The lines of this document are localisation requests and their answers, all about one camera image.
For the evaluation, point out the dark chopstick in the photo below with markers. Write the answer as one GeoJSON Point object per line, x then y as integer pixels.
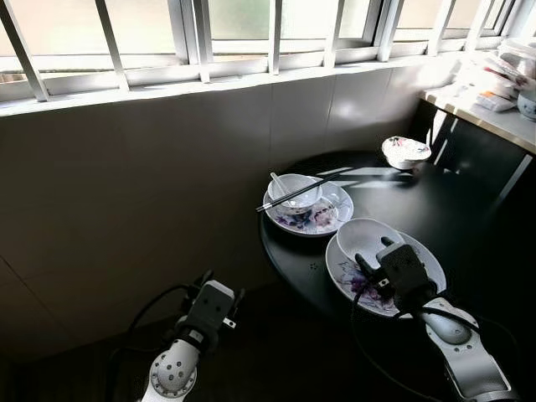
{"type": "Point", "coordinates": [285, 194]}
{"type": "Point", "coordinates": [280, 200]}

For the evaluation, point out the white ceramic spoon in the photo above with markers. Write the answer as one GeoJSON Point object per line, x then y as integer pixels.
{"type": "Point", "coordinates": [275, 178]}

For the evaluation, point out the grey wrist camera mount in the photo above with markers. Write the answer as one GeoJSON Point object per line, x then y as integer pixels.
{"type": "Point", "coordinates": [211, 306]}
{"type": "Point", "coordinates": [409, 272]}

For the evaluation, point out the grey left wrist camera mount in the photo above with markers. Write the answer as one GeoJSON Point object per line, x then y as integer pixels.
{"type": "Point", "coordinates": [211, 306]}

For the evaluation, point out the black round table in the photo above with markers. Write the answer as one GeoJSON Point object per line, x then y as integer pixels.
{"type": "Point", "coordinates": [452, 209]}

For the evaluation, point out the white floral plate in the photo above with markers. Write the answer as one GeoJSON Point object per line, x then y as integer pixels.
{"type": "Point", "coordinates": [343, 268]}
{"type": "Point", "coordinates": [331, 213]}

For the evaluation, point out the white barred window frame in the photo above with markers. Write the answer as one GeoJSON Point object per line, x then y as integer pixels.
{"type": "Point", "coordinates": [188, 33]}

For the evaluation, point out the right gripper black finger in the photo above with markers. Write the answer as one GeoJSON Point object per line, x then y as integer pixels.
{"type": "Point", "coordinates": [389, 243]}
{"type": "Point", "coordinates": [363, 264]}

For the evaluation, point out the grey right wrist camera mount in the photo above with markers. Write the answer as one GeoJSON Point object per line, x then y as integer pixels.
{"type": "Point", "coordinates": [409, 272]}

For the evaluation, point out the white ceramic bowl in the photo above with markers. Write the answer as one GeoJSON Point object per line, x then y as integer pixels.
{"type": "Point", "coordinates": [364, 239]}
{"type": "Point", "coordinates": [306, 203]}

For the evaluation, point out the small floral bowl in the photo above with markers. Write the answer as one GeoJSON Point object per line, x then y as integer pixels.
{"type": "Point", "coordinates": [406, 151]}

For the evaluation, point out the light stone side counter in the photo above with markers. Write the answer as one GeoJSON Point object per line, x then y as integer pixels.
{"type": "Point", "coordinates": [494, 121]}

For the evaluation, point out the white food packets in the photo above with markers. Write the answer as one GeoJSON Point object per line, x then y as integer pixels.
{"type": "Point", "coordinates": [490, 96]}

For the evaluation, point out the blue and white bowl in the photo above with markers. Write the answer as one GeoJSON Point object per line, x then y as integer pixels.
{"type": "Point", "coordinates": [528, 105]}

